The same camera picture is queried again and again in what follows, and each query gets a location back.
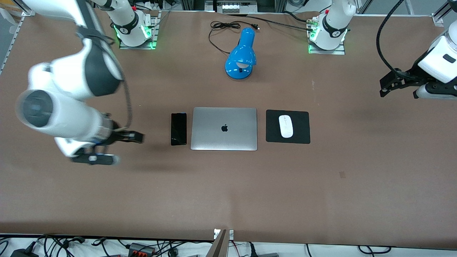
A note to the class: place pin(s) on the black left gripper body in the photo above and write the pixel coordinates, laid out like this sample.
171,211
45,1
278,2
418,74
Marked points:
411,76

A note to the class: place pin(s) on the black smartphone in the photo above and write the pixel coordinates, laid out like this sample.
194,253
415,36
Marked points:
178,129

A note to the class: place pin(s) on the white computer mouse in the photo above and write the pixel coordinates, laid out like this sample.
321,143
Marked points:
286,126

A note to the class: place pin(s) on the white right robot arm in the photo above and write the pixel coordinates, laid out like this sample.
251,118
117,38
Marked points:
71,117

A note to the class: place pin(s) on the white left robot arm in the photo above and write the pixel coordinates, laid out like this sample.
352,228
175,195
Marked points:
334,21

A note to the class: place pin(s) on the black square mouse pad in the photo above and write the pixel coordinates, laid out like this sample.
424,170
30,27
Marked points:
303,135

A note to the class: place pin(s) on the silver closed laptop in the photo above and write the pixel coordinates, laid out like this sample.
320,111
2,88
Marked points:
207,128

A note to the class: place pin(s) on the black orange connector box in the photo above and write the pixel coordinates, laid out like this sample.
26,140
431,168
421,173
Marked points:
137,248

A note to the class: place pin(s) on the blue desk lamp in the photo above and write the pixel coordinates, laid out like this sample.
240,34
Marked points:
240,53

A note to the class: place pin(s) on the black power adapter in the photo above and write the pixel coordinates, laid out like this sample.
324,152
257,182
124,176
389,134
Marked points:
21,253

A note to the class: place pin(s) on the white power strip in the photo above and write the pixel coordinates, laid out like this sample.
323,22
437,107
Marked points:
237,7

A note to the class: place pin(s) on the aluminium frame rail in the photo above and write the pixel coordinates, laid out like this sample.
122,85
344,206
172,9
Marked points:
10,46
437,19

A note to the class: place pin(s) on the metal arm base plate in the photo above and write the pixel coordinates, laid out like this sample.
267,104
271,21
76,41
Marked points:
137,47
326,52

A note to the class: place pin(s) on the small white bracket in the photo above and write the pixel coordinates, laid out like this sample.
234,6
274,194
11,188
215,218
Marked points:
216,233
231,234

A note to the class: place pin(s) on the brown angled post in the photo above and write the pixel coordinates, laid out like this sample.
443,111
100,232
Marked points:
219,246

